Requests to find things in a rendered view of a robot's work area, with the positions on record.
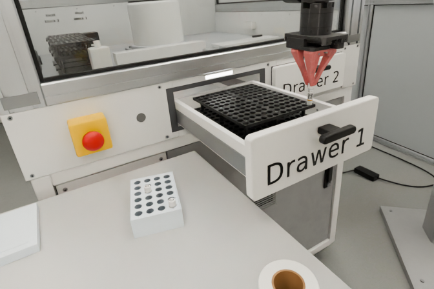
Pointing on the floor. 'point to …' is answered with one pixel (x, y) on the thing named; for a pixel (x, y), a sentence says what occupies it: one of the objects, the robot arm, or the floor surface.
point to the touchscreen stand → (413, 241)
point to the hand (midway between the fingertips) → (310, 80)
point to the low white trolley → (124, 280)
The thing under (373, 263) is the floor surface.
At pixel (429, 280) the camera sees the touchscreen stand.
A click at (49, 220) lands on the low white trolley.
